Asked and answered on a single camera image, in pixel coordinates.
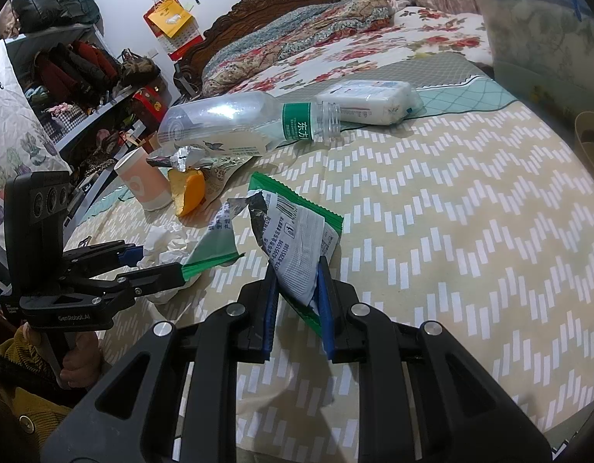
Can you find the red yellow wall calendar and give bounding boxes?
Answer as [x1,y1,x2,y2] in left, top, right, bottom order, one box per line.
[143,0,202,55]

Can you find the beige round bin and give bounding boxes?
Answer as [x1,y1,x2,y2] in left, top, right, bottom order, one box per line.
[574,111,594,181]

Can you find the black bags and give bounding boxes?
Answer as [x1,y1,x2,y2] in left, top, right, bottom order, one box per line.
[10,0,101,32]

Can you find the white tissue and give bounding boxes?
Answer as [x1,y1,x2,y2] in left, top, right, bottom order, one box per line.
[137,226,201,304]

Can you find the orange fruit peel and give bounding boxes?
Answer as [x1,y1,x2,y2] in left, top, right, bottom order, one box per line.
[168,166,206,218]

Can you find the red and dark jackets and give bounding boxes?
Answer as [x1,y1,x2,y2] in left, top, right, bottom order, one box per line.
[34,41,119,104]

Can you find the pink paper cup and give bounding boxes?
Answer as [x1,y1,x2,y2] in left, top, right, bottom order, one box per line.
[114,147,172,211]

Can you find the white tissue packet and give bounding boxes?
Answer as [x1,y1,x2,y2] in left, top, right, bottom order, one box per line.
[316,80,423,126]

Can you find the white printed snack wrapper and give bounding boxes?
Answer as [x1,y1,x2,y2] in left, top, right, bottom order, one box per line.
[147,144,259,203]

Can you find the green white snack wrapper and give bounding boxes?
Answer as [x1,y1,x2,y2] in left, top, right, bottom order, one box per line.
[181,172,344,341]

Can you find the carved wooden headboard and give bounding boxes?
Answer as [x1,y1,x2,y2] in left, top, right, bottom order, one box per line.
[174,0,346,97]

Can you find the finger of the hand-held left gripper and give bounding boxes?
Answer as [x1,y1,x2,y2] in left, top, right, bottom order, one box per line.
[63,240,144,273]
[85,262,188,307]

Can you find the brown patterned handbag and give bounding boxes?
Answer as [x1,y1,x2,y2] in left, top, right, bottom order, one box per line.
[116,49,162,88]

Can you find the white quilted plant-print bag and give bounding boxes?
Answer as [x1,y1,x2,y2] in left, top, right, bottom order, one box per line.
[0,39,69,252]

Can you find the person's left hand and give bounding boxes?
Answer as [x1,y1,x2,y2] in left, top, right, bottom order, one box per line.
[60,332,104,390]

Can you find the person's left forearm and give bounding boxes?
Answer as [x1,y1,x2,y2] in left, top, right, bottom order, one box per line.
[0,335,76,463]

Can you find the grey shelf rack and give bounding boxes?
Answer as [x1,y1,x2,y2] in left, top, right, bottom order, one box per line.
[3,24,163,232]

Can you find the floral patchwork quilt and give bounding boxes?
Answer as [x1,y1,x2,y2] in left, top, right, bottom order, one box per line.
[201,0,399,98]

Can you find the clear plastic bottle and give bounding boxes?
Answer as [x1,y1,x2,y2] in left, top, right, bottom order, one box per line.
[157,91,343,157]

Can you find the clear storage box blue handle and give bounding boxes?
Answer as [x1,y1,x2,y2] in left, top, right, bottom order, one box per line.
[457,0,594,121]

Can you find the red gift box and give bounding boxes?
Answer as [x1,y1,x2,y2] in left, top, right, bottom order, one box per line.
[133,86,170,128]

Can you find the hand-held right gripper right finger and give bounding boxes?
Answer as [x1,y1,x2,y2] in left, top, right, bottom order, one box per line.
[316,255,553,463]

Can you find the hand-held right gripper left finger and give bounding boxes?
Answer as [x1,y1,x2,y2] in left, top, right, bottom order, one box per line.
[39,263,281,463]

